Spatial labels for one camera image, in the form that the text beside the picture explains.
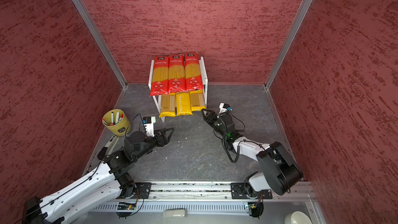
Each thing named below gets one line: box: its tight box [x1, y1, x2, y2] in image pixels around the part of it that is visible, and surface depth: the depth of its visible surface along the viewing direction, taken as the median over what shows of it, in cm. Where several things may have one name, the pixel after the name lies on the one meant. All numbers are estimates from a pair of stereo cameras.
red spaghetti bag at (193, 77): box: [184, 52, 204, 92], surface depth 79 cm
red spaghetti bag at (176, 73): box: [167, 54, 187, 94], surface depth 78 cm
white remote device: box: [162, 208, 188, 218], surface depth 67 cm
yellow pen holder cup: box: [102, 108, 132, 137], surface depth 89 cm
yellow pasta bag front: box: [159, 92, 176, 118], surface depth 87 cm
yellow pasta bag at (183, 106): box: [176, 91, 193, 117], surface depth 88 cm
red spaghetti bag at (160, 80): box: [150, 56, 169, 96], surface depth 77 cm
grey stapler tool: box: [96, 135, 119, 161], surface depth 87 cm
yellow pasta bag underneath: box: [189, 89, 207, 112], surface depth 89 cm
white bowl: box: [284, 211, 314, 224], surface depth 62 cm
